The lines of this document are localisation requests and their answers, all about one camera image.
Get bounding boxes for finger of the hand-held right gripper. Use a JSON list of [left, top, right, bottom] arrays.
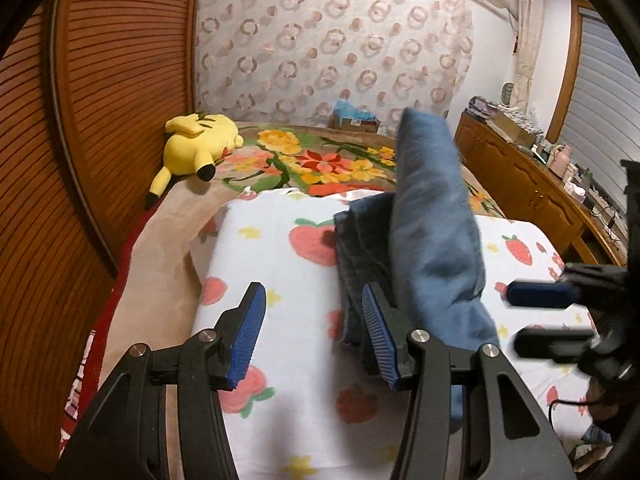
[[514, 326, 598, 361], [505, 280, 581, 307]]

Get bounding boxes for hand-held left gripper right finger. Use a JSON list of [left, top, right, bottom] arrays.
[[361, 282, 576, 480]]

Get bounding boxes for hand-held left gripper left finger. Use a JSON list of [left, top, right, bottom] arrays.
[[55, 281, 267, 480]]

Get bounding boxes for blue denim pants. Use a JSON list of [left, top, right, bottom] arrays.
[[332, 107, 501, 436]]

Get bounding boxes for white strawberry print sheet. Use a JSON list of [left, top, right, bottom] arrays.
[[187, 187, 608, 480]]

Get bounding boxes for wooden cabinet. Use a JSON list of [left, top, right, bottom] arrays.
[[452, 110, 628, 268]]

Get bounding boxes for pink handbag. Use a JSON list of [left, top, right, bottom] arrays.
[[547, 142, 574, 177]]

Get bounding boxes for cardboard tray of bottles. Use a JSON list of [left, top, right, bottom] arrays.
[[492, 109, 538, 148]]

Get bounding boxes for yellow plush toy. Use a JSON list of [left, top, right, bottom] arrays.
[[145, 112, 244, 211]]

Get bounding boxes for small blue brown object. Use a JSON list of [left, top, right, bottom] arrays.
[[334, 112, 381, 134]]

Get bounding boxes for window with grey shutter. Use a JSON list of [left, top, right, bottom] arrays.
[[545, 0, 640, 211]]

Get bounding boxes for beige tied curtain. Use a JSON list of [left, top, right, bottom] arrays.
[[515, 0, 543, 111]]

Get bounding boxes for wooden louvered wardrobe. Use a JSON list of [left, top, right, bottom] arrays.
[[0, 0, 203, 461]]

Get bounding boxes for circle patterned curtain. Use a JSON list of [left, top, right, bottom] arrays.
[[192, 0, 473, 128]]

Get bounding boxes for black cable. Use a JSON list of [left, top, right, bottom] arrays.
[[547, 396, 592, 427]]

